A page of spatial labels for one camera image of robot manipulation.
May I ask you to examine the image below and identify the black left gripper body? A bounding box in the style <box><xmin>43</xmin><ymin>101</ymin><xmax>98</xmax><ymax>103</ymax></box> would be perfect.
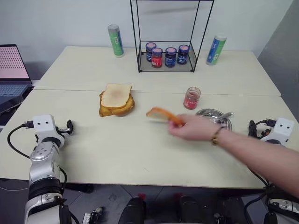
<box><xmin>56</xmin><ymin>125</ymin><xmax>70</xmax><ymax>136</ymax></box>

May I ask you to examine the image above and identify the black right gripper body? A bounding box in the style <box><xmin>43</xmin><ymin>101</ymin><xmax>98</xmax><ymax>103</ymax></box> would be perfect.
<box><xmin>254</xmin><ymin>119</ymin><xmax>274</xmax><ymax>139</ymax></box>

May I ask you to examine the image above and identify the bread slice with orange crust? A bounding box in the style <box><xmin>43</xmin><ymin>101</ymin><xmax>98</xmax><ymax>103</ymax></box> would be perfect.
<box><xmin>145</xmin><ymin>106</ymin><xmax>185</xmax><ymax>128</ymax></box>

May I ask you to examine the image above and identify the toasted bread slice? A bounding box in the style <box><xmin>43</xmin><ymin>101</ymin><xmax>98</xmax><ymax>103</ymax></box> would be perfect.
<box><xmin>99</xmin><ymin>91</ymin><xmax>136</xmax><ymax>112</ymax></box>
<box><xmin>99</xmin><ymin>106</ymin><xmax>133</xmax><ymax>118</ymax></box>

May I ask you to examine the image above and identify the white bread slice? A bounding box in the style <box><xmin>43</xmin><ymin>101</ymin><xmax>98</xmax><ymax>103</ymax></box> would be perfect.
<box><xmin>102</xmin><ymin>83</ymin><xmax>133</xmax><ymax>109</ymax></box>

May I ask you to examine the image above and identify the open red jam jar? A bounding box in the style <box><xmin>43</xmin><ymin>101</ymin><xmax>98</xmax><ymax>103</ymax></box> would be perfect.
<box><xmin>183</xmin><ymin>86</ymin><xmax>202</xmax><ymax>110</ymax></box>

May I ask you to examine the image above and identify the blue jam jar pink lid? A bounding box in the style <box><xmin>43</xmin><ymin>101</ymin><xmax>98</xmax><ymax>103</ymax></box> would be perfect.
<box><xmin>164</xmin><ymin>47</ymin><xmax>177</xmax><ymax>68</ymax></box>
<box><xmin>177</xmin><ymin>44</ymin><xmax>190</xmax><ymax>65</ymax></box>
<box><xmin>145</xmin><ymin>42</ymin><xmax>157</xmax><ymax>63</ymax></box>

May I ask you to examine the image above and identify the red jam jar pink lid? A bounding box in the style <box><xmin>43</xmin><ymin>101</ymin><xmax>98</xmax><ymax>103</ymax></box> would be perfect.
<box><xmin>151</xmin><ymin>47</ymin><xmax>164</xmax><ymax>69</ymax></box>

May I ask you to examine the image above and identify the person's bare hand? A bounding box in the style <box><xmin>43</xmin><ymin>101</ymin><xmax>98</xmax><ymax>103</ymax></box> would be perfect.
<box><xmin>167</xmin><ymin>113</ymin><xmax>222</xmax><ymax>142</ymax></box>

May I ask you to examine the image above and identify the metal spoon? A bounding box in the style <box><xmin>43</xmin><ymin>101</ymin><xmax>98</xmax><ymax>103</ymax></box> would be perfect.
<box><xmin>212</xmin><ymin>112</ymin><xmax>235</xmax><ymax>124</ymax></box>

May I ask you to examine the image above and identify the round metal plate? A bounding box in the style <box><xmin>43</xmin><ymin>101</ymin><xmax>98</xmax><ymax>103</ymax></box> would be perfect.
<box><xmin>194</xmin><ymin>108</ymin><xmax>233</xmax><ymax>132</ymax></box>

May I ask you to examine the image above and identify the dark grey laptop stand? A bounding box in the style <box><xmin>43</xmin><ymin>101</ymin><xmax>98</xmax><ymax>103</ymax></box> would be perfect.
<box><xmin>0</xmin><ymin>93</ymin><xmax>26</xmax><ymax>127</ymax></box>

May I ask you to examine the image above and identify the open laptop pink screen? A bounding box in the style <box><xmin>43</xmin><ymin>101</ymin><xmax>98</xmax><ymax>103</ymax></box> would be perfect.
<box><xmin>0</xmin><ymin>44</ymin><xmax>35</xmax><ymax>106</ymax></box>

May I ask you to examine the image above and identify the blue green tube canister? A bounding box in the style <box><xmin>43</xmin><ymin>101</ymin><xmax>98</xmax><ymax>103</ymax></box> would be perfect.
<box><xmin>205</xmin><ymin>34</ymin><xmax>228</xmax><ymax>66</ymax></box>

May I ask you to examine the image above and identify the dark rounded shape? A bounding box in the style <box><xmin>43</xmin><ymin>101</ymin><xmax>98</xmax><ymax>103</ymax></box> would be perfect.
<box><xmin>119</xmin><ymin>196</ymin><xmax>147</xmax><ymax>224</ymax></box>

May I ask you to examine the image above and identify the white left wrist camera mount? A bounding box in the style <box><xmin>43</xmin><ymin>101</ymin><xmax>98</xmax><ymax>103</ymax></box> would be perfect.
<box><xmin>32</xmin><ymin>114</ymin><xmax>65</xmax><ymax>147</ymax></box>

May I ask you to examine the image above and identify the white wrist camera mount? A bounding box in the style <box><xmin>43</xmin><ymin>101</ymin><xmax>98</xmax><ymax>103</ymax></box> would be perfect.
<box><xmin>261</xmin><ymin>117</ymin><xmax>295</xmax><ymax>143</ymax></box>
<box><xmin>32</xmin><ymin>114</ymin><xmax>65</xmax><ymax>147</ymax></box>

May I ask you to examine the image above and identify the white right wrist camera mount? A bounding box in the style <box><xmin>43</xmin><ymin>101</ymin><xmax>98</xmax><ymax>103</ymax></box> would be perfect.
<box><xmin>261</xmin><ymin>117</ymin><xmax>295</xmax><ymax>143</ymax></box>

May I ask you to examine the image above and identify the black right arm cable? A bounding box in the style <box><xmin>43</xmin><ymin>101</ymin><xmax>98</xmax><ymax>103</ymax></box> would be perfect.
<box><xmin>243</xmin><ymin>169</ymin><xmax>271</xmax><ymax>224</ymax></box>

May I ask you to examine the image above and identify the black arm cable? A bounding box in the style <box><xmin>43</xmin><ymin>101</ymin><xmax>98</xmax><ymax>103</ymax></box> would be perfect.
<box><xmin>7</xmin><ymin>120</ymin><xmax>38</xmax><ymax>160</ymax></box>
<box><xmin>243</xmin><ymin>169</ymin><xmax>271</xmax><ymax>224</ymax></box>

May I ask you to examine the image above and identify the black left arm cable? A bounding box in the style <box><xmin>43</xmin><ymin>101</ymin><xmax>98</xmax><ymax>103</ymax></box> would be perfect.
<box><xmin>7</xmin><ymin>120</ymin><xmax>38</xmax><ymax>160</ymax></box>

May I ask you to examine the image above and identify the black wire rack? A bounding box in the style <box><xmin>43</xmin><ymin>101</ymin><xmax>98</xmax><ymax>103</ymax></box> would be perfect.
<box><xmin>129</xmin><ymin>0</ymin><xmax>215</xmax><ymax>74</ymax></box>

